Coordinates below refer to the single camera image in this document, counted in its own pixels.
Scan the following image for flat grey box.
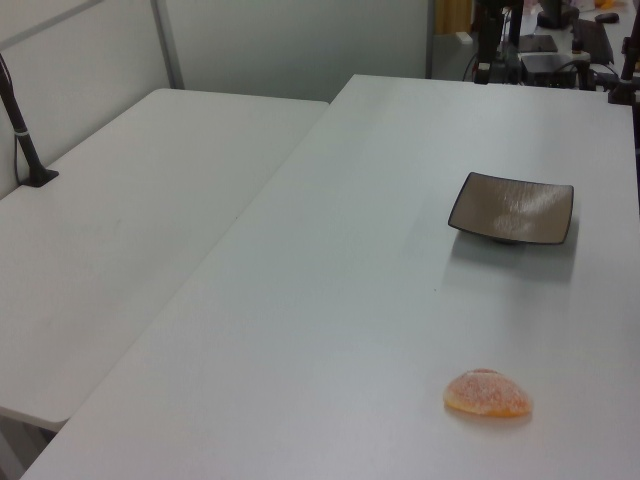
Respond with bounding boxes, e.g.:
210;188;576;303
519;33;559;54

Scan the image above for slim black stand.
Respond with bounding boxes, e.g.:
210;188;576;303
507;0;525;84

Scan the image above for black camera stand pole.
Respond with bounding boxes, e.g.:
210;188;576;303
0;52;60;189

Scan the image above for square brown ceramic plate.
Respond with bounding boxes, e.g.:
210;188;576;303
447;171;575;246

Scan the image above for black monitor foot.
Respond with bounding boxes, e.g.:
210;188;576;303
537;0;581;29

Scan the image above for black clamp stand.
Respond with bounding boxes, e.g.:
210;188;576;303
607;35;640;106

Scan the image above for black box device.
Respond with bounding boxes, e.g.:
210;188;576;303
519;52;574;87

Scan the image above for black keyboard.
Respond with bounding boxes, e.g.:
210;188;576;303
572;19;615;65

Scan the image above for orange sugared bread piece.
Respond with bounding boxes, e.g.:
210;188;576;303
442;368;534;419

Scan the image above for black stand with white label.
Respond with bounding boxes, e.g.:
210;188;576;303
472;0;504;85

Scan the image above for yellow brown board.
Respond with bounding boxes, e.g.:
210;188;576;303
433;0;474;36

